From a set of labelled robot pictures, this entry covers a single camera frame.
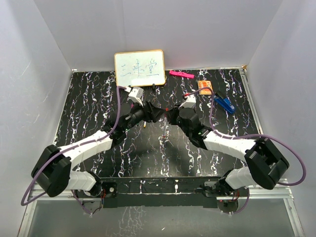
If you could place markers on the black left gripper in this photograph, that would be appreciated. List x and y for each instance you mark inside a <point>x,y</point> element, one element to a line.
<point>151,113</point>

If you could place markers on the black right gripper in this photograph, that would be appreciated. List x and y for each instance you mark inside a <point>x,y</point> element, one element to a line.
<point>172,113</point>

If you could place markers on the red whiteboard pen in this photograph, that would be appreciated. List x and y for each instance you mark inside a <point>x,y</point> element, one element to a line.
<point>164,127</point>

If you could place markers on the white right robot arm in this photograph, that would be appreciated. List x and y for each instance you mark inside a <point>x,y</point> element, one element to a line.
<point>265,164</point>

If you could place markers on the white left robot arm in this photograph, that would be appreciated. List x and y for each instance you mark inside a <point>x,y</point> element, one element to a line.
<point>54,171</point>

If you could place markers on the small framed whiteboard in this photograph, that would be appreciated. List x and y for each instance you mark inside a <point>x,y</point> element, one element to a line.
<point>140,68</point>

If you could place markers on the blue stapler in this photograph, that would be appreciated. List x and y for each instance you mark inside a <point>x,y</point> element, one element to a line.
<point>224,102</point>

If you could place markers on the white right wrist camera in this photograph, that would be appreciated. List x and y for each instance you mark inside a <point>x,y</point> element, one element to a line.
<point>189,102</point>

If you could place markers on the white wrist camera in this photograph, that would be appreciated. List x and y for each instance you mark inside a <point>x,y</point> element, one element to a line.
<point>136,94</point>
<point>189,102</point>

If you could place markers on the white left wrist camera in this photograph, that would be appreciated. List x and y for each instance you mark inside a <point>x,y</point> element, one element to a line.
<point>136,94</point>

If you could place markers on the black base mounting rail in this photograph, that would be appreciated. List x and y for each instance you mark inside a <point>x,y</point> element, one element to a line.
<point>166,192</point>

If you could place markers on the aluminium frame rail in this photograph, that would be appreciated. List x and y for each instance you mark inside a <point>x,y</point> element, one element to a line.
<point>280,191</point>

